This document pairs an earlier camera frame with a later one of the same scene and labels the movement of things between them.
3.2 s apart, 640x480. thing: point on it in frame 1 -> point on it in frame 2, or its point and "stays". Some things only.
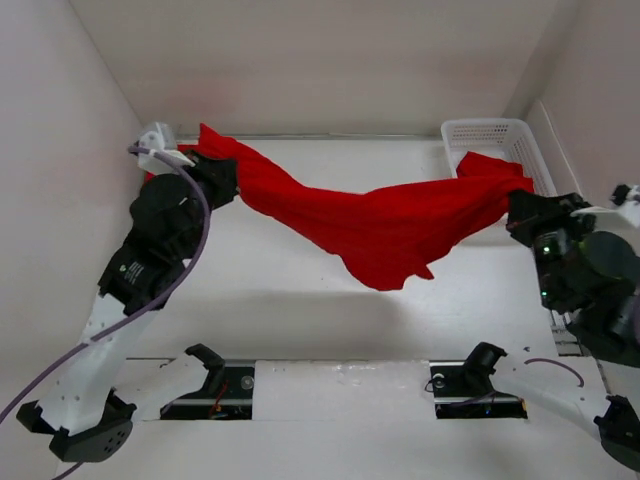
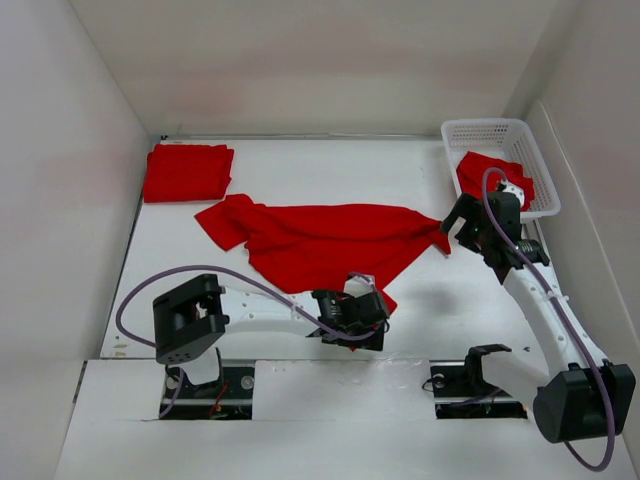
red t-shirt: (382, 237) -> (317, 246)
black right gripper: (528, 210) -> (461, 209)
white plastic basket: (505, 138) stays
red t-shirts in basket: (477, 173) stays
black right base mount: (462, 389) stays
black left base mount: (228, 395) stays
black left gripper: (220, 174) -> (370, 343)
